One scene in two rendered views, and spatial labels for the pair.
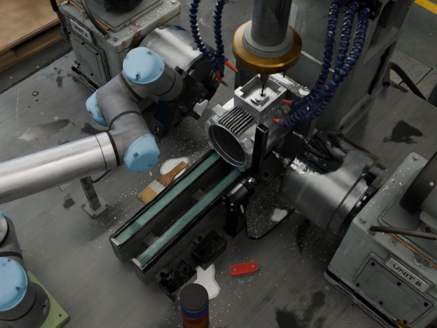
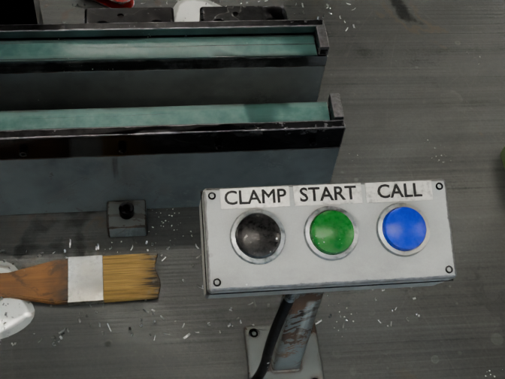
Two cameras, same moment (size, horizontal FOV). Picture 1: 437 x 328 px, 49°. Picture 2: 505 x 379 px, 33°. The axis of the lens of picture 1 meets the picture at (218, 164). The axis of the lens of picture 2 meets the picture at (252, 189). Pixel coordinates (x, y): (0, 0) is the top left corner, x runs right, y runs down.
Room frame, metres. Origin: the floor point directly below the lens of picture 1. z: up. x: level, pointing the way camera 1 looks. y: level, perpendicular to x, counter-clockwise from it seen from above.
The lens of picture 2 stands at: (1.04, 0.54, 1.55)
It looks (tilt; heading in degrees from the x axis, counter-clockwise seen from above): 56 degrees down; 216
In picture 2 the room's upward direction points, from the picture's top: 8 degrees clockwise
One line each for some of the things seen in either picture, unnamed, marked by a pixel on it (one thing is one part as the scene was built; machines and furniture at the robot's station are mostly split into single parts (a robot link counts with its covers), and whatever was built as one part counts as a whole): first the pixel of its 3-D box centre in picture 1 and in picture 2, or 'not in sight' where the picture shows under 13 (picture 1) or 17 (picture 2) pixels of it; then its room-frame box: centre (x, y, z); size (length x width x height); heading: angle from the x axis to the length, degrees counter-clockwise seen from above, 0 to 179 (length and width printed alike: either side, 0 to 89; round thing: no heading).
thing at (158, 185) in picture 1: (163, 181); (53, 282); (0.85, 0.18, 0.80); 0.21 x 0.05 x 0.01; 139
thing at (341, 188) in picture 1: (339, 186); not in sight; (0.71, -0.34, 1.04); 0.41 x 0.25 x 0.25; 49
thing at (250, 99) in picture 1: (259, 99); not in sight; (0.96, -0.12, 1.11); 0.12 x 0.11 x 0.07; 138
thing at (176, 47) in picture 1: (168, 64); not in sight; (1.16, 0.18, 1.04); 0.37 x 0.25 x 0.25; 49
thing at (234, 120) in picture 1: (248, 127); not in sight; (0.93, -0.09, 1.02); 0.20 x 0.19 x 0.19; 138
